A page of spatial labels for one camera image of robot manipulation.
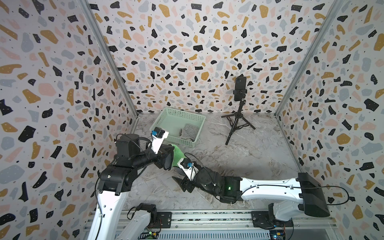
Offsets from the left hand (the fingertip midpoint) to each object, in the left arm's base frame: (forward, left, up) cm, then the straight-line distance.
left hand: (173, 147), depth 63 cm
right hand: (-7, -2, -9) cm, 11 cm away
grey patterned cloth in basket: (+34, -4, -32) cm, 47 cm away
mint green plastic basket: (+38, +1, -32) cm, 50 cm away
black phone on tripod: (+41, -36, -1) cm, 55 cm away
